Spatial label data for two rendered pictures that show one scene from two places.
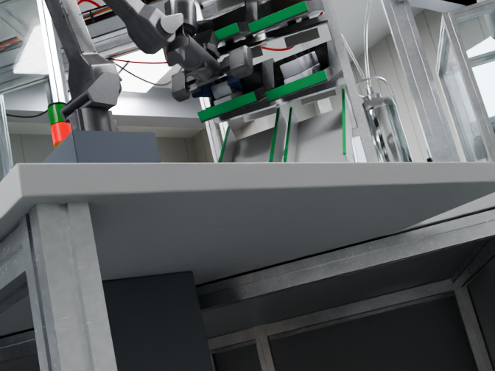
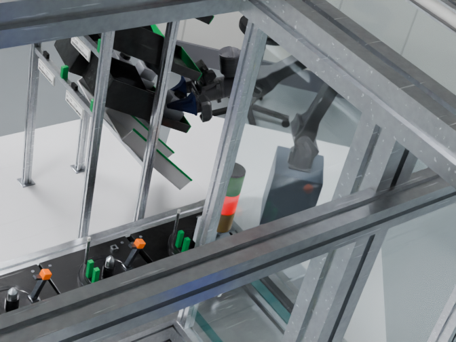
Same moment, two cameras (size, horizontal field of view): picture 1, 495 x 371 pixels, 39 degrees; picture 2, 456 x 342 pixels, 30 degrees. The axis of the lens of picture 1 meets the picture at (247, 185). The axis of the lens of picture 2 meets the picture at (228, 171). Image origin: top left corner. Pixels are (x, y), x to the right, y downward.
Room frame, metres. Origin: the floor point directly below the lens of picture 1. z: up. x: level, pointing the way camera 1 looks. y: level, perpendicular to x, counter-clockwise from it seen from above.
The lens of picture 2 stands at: (2.77, 1.25, 2.45)
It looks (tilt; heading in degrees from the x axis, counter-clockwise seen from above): 37 degrees down; 217
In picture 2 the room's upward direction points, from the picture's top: 14 degrees clockwise
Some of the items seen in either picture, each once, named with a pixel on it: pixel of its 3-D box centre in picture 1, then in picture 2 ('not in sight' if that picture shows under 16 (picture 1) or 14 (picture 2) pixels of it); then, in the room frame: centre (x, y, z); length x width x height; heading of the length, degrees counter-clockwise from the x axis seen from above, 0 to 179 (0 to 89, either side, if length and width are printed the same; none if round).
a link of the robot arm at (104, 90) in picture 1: (88, 99); not in sight; (1.06, 0.22, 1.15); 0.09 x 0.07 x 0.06; 50
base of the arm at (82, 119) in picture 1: (95, 131); not in sight; (1.06, 0.22, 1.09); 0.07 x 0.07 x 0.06; 39
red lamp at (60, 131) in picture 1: (62, 135); not in sight; (1.63, 0.42, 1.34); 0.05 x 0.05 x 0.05
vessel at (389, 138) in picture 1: (381, 130); not in sight; (2.18, -0.47, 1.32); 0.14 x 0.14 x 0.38
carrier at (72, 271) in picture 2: not in sight; (108, 268); (1.74, 0.21, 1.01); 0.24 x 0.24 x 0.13; 81
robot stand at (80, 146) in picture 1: (107, 207); not in sight; (1.05, 0.22, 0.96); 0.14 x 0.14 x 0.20; 39
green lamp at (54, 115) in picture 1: (59, 116); not in sight; (1.63, 0.42, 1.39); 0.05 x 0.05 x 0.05
